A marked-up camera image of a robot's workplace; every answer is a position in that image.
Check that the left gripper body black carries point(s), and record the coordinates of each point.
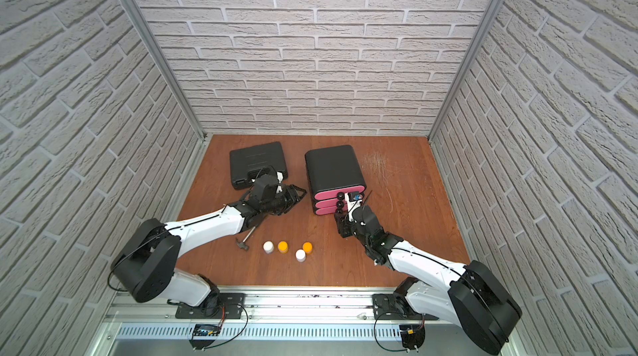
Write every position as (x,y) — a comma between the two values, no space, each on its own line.
(285,197)

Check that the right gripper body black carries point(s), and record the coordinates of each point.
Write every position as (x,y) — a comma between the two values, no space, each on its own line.
(347,227)

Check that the orange paint can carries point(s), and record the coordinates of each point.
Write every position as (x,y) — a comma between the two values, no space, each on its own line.
(307,247)

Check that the black pink drawer cabinet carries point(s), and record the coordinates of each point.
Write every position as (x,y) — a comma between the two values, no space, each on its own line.
(332,173)

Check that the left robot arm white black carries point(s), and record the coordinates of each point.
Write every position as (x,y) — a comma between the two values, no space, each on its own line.
(146,265)

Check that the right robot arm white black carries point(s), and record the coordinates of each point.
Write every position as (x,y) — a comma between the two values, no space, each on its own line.
(470,296)

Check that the white paint can left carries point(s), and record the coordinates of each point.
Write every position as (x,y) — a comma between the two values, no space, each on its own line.
(268,247)

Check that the white paint can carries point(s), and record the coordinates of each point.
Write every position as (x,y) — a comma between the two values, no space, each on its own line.
(268,247)
(300,255)

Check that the yellow paint can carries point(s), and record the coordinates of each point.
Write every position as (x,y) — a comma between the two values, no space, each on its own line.
(283,247)

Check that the white paint can right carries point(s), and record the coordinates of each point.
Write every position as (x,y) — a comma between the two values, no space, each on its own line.
(300,255)

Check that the black plastic tool case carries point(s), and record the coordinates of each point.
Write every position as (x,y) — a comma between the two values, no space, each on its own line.
(248,164)

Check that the right small connector board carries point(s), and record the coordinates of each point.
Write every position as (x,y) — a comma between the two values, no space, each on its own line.
(412,336)

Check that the left small circuit board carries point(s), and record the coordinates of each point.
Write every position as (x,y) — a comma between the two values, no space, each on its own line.
(204,336)

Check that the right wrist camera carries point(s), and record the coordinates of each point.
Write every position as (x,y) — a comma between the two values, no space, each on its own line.
(353,200)

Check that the hammer with black handle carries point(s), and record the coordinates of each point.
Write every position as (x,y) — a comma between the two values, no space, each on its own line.
(243,245)

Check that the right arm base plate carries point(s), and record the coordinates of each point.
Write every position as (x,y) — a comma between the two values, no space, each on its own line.
(388,306)

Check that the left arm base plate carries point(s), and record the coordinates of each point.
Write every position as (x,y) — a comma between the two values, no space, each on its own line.
(224,305)

